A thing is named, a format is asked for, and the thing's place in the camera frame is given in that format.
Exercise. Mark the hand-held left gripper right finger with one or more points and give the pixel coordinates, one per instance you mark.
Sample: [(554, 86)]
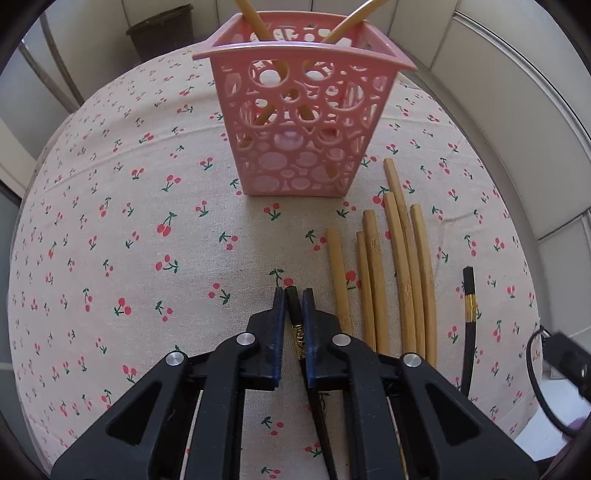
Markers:
[(308, 341)]

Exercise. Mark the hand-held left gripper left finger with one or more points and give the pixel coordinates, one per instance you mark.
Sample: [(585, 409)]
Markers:
[(278, 341)]

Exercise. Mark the black chopstick with gold band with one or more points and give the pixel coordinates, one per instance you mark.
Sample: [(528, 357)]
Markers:
[(292, 309), (468, 332)]

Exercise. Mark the bamboo chopstick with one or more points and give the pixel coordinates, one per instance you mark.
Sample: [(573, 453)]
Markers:
[(254, 18), (364, 286), (424, 277), (338, 277), (375, 277), (351, 21), (397, 258), (398, 184)]

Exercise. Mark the pink perforated plastic basket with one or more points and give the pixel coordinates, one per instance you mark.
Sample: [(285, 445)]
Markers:
[(302, 47)]

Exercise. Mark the cherry print tablecloth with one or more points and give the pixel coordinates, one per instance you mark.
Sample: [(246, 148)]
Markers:
[(138, 277)]

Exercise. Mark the dark trash bin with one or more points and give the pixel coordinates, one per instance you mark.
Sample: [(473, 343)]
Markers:
[(159, 32)]

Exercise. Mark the metal pole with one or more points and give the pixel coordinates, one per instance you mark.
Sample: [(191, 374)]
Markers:
[(64, 57), (51, 76)]

